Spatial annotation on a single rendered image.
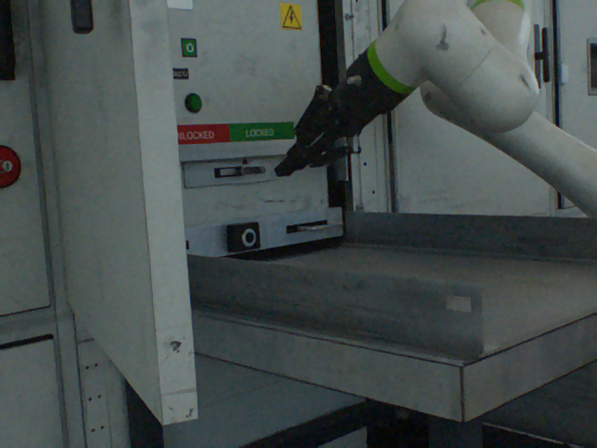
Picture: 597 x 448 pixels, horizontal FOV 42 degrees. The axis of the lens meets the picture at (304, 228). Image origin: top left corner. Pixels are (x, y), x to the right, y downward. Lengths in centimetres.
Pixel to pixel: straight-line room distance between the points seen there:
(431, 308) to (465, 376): 8
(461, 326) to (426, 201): 100
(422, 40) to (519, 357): 46
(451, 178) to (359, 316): 100
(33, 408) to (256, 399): 44
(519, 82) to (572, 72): 121
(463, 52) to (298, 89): 55
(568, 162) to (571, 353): 71
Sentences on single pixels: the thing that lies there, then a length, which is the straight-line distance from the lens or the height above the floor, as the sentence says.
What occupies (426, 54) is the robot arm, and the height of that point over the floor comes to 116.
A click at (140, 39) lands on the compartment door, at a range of 61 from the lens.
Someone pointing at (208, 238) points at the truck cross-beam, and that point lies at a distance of 139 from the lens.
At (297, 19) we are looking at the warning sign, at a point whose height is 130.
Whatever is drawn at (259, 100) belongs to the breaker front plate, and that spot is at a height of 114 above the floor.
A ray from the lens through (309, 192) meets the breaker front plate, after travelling 156.
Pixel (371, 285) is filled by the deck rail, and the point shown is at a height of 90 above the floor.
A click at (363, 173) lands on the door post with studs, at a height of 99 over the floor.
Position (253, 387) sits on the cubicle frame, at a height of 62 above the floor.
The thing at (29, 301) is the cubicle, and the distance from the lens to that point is 118.
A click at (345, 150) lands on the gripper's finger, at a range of 120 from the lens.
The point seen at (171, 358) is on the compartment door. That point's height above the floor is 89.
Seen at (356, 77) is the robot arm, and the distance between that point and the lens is 113.
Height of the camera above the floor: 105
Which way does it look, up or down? 6 degrees down
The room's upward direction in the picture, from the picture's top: 3 degrees counter-clockwise
